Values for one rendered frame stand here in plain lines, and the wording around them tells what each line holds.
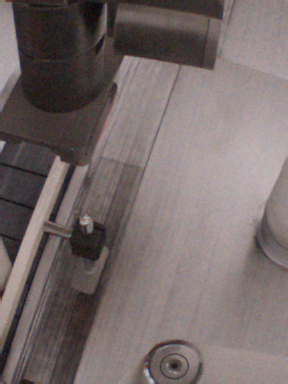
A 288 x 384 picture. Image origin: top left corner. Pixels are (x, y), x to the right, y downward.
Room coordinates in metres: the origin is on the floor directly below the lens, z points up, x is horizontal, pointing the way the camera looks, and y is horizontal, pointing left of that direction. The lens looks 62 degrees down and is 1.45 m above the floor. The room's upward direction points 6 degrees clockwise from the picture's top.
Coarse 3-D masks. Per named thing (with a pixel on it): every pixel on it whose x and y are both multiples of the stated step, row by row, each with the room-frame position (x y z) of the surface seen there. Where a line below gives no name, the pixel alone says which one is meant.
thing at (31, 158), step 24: (24, 144) 0.35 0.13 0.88; (0, 168) 0.32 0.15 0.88; (24, 168) 0.32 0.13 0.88; (48, 168) 0.32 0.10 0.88; (72, 168) 0.32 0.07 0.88; (0, 192) 0.29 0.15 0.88; (24, 192) 0.29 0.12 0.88; (0, 216) 0.26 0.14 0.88; (24, 216) 0.26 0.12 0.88; (24, 288) 0.19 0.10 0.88; (0, 360) 0.11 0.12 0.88
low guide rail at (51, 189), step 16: (48, 176) 0.29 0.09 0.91; (64, 176) 0.30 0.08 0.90; (48, 192) 0.28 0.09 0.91; (48, 208) 0.26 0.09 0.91; (32, 224) 0.24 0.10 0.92; (32, 240) 0.22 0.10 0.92; (32, 256) 0.21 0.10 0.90; (16, 272) 0.19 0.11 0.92; (16, 288) 0.17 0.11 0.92; (0, 304) 0.16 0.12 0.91; (16, 304) 0.16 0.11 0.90; (0, 320) 0.14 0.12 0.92; (0, 336) 0.12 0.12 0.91; (0, 352) 0.11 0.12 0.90
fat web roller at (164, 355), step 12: (156, 348) 0.10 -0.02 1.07; (168, 348) 0.10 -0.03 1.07; (180, 348) 0.10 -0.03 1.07; (192, 348) 0.10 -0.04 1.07; (156, 360) 0.09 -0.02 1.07; (168, 360) 0.09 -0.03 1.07; (180, 360) 0.09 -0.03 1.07; (192, 360) 0.09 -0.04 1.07; (144, 372) 0.08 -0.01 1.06; (156, 372) 0.08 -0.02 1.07; (168, 372) 0.08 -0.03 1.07; (180, 372) 0.08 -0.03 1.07; (192, 372) 0.08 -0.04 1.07
